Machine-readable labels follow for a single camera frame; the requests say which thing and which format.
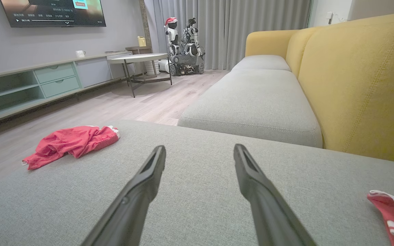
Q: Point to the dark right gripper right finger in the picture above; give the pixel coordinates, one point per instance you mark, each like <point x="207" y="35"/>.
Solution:
<point x="265" y="205"/>

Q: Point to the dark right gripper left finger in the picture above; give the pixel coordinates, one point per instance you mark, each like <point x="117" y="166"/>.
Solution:
<point x="135" y="201"/>

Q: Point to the red white-striped shorts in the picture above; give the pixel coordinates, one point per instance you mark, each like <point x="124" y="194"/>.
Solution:
<point x="70" y="141"/>

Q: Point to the grey sofa seat cushion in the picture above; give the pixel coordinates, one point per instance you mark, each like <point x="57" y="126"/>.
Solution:
<point x="262" y="63"/>
<point x="251" y="102"/>

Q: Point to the white ribbed cylinder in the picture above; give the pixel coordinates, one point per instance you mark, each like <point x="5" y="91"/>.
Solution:
<point x="152" y="67"/>

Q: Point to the pale green cabinet drawer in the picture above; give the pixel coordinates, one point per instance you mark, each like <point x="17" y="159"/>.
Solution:
<point x="55" y="72"/>
<point x="60" y="87"/>

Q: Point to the white rounded object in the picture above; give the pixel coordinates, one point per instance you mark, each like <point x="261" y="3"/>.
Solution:
<point x="164" y="65"/>

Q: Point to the round white metal-legged table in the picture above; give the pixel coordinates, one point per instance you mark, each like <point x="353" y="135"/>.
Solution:
<point x="139" y="58"/>

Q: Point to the grey wheeled robot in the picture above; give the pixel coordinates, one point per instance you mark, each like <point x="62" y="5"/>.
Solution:
<point x="190" y="58"/>

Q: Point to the yellow sofa backrest cushion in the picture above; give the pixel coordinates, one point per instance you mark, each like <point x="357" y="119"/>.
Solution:
<point x="299" y="44"/>
<point x="364" y="85"/>

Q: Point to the white mug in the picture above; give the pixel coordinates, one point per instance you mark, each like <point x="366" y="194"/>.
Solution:
<point x="80" y="54"/>

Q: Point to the yellow jug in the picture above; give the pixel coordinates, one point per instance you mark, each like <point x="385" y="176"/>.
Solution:
<point x="142" y="41"/>

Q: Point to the long pale green TV cabinet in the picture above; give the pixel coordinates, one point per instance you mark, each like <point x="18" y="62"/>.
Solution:
<point x="12" y="97"/>

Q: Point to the yellow sofa armrest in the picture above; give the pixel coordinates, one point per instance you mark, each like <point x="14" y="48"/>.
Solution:
<point x="267" y="42"/>

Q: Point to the black white humanoid robot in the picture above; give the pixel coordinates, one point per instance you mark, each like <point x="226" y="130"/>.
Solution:
<point x="173" y="36"/>

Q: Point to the red santa hat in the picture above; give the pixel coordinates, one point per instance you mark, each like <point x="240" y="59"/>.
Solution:
<point x="170" y="21"/>

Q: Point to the grey pleated curtain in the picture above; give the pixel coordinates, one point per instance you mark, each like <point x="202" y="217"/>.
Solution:
<point x="245" y="20"/>

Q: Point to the wooden vertical wall strip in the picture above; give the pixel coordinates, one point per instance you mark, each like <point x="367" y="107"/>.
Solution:
<point x="145" y="20"/>

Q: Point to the wall-mounted flat television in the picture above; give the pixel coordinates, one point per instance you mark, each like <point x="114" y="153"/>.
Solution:
<point x="53" y="12"/>

